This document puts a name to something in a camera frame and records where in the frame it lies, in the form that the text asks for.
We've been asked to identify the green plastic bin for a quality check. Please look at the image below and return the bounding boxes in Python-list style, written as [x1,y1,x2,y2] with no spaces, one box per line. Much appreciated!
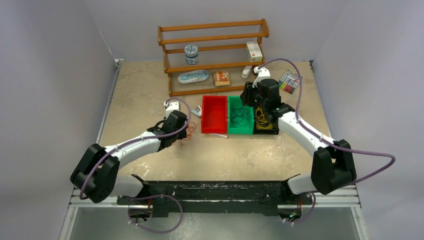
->
[227,95,254,135]

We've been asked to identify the black plastic bin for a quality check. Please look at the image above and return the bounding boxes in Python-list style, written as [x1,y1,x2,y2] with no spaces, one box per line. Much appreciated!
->
[252,107,280,135]

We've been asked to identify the red plastic bin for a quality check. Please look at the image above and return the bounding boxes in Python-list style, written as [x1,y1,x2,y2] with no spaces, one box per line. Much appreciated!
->
[201,95,228,134]

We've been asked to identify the orange cable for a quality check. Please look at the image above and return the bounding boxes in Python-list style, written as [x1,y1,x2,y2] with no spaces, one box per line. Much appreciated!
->
[178,121,198,147]

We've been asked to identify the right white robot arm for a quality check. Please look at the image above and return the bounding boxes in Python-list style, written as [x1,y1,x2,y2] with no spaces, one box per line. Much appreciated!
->
[240,78,357,204]

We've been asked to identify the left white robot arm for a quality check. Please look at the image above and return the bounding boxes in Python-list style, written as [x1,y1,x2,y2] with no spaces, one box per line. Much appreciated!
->
[70,110,190,205]

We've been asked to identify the white stapler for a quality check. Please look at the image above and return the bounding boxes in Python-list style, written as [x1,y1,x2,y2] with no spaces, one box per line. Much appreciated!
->
[241,65,253,78]

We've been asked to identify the orange spiral notebook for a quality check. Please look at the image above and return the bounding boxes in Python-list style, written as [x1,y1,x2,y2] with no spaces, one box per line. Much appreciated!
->
[212,71,231,87]

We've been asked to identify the coloured marker set pack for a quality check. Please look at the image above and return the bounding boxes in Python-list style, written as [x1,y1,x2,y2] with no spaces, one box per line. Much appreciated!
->
[278,70,300,94]

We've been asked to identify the white red box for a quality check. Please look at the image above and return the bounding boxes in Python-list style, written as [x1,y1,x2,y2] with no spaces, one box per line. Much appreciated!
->
[246,41,263,63]

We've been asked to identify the white red marker pen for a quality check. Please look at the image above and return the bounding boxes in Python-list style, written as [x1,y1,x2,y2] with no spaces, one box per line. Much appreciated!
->
[208,133,229,139]

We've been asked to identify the white blue staple remover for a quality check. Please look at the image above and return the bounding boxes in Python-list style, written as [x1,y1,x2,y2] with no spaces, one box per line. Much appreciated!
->
[191,105,202,118]

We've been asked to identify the wooden three-tier shelf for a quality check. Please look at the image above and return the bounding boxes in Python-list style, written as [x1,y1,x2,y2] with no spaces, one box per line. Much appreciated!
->
[157,18,270,97]

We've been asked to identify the blue correction tape package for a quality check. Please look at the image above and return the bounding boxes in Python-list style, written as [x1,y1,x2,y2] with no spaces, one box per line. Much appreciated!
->
[177,69,209,84]

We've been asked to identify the blue white jar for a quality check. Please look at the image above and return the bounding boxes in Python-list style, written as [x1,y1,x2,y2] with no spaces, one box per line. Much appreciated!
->
[184,44,199,65]

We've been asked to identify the yellow cables in black bin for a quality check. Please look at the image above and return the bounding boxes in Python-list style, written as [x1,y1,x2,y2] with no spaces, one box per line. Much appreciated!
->
[255,105,275,131]

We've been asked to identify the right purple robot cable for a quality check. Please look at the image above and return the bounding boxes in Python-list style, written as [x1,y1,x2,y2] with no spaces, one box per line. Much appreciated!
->
[256,58,397,226]

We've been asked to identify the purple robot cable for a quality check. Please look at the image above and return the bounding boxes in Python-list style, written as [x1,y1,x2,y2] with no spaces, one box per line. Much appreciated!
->
[256,58,397,226]
[78,97,193,235]

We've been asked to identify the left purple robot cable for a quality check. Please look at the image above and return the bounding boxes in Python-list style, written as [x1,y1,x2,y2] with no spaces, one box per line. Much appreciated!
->
[78,97,193,235]

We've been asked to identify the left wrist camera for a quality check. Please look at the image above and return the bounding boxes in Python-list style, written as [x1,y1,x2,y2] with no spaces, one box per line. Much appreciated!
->
[164,101,181,118]

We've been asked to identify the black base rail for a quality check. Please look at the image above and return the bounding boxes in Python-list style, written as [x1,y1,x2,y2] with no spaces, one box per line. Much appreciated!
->
[117,180,313,219]

